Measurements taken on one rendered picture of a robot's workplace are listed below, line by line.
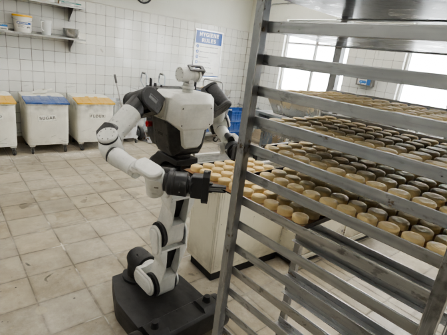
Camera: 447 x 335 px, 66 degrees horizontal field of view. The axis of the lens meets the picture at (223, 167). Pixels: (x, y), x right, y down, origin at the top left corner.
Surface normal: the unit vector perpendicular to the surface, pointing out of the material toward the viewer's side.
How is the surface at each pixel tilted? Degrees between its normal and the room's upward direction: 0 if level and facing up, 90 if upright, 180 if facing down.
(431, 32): 90
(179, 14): 90
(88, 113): 90
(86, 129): 92
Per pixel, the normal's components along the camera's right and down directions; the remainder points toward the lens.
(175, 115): -0.04, 0.23
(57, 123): 0.62, 0.34
